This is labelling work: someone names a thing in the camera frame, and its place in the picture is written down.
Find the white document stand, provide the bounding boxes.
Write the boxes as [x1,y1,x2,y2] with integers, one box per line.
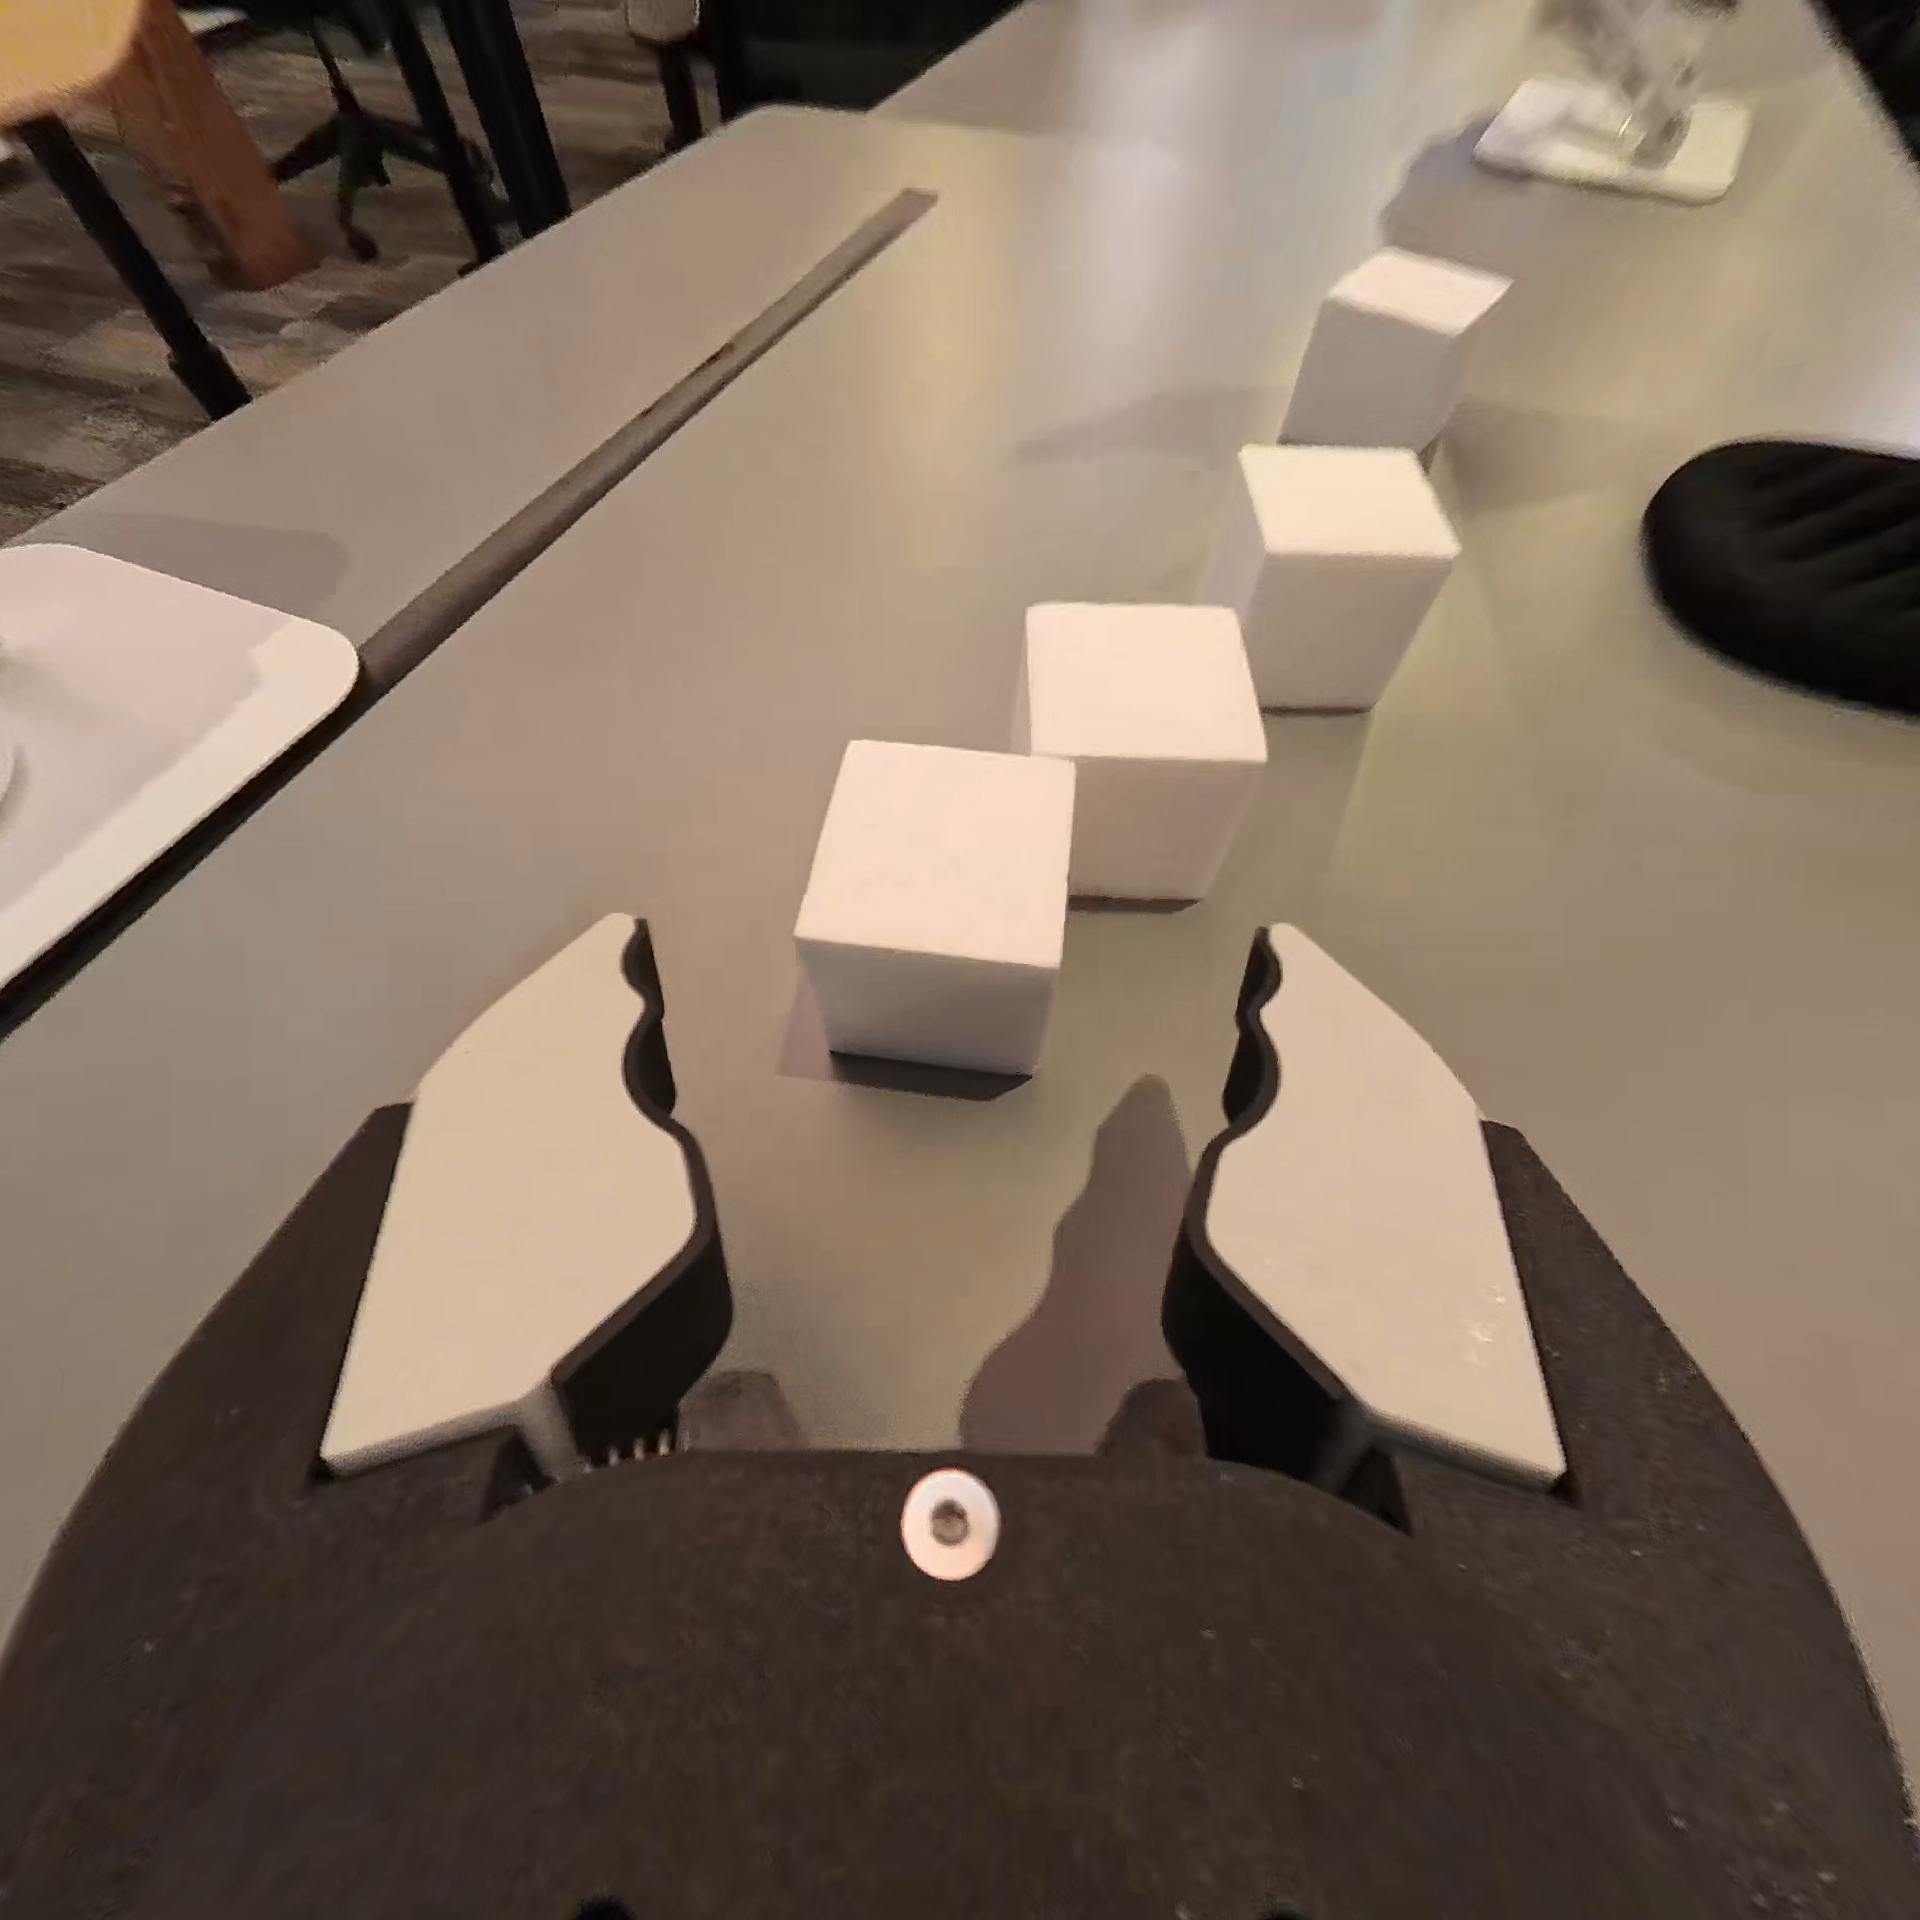
[1473,0,1754,207]

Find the wooden board document stand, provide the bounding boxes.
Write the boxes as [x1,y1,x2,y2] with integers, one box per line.
[0,0,361,993]

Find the black wrist rest pad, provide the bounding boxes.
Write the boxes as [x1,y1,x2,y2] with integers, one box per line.
[1639,439,1920,719]

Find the black desk legs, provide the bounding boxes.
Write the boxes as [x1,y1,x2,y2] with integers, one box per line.
[375,0,575,273]

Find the wooden building post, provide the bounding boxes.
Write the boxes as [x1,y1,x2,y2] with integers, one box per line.
[67,0,319,296]

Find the white foam cube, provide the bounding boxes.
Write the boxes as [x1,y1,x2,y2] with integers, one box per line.
[796,739,1079,1077]
[1207,445,1466,712]
[1015,605,1268,903]
[1281,250,1513,454]

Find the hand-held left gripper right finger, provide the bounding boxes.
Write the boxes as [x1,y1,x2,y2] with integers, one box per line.
[1162,922,1567,1502]

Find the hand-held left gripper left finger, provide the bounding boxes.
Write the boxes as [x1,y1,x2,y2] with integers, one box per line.
[319,913,737,1502]

